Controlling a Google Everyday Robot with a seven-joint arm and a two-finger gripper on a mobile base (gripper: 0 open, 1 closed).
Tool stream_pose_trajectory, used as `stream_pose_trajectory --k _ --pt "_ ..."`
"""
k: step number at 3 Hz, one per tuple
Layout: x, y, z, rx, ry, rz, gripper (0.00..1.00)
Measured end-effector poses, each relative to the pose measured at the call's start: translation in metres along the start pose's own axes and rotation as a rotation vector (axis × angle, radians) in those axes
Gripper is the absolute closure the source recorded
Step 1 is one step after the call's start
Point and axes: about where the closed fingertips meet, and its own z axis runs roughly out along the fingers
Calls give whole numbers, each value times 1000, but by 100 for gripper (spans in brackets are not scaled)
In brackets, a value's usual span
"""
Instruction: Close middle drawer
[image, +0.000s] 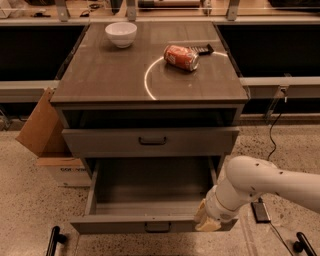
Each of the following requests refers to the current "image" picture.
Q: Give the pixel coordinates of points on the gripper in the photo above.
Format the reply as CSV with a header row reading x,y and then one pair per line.
x,y
216,207

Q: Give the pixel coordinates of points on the grey drawer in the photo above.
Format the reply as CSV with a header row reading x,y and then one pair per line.
x,y
146,195
150,142

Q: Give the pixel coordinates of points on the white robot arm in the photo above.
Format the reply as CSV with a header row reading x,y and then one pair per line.
x,y
246,179

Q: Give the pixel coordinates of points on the grey top drawer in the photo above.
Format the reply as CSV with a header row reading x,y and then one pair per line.
x,y
150,142

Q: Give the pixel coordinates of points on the grey drawer cabinet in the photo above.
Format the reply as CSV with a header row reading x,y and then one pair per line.
x,y
106,87

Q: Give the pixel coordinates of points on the black power adapter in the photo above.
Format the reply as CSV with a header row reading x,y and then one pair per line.
x,y
260,212

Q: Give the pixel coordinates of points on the orange soda can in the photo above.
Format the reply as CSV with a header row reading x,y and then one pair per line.
x,y
181,57

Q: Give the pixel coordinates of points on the black snack bar wrapper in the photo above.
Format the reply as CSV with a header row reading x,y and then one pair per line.
x,y
202,50

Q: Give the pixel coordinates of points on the brown cardboard box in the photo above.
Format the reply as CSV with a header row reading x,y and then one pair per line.
x,y
42,135

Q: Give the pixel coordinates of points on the white ceramic bowl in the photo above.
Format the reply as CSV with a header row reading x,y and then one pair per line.
x,y
121,34

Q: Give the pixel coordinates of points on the black right base handle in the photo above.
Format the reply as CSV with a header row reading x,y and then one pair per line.
x,y
302,244

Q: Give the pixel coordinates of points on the black base handle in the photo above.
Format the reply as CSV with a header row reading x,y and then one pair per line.
x,y
55,238
302,244

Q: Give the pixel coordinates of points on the black left base handle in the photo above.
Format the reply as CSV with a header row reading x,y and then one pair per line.
x,y
55,238

